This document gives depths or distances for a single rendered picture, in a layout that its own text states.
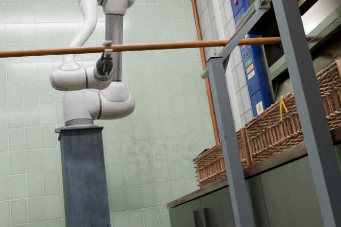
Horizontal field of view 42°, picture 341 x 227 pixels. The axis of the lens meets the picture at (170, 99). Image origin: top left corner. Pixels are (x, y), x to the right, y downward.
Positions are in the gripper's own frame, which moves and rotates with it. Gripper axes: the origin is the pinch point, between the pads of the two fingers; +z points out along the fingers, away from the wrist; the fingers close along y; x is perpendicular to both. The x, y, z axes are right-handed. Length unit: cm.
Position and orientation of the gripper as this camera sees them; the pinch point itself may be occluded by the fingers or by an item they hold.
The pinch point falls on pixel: (107, 48)
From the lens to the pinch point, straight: 185.8
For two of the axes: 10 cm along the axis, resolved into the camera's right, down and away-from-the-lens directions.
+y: 1.4, 9.5, -2.9
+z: 2.2, -3.1, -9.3
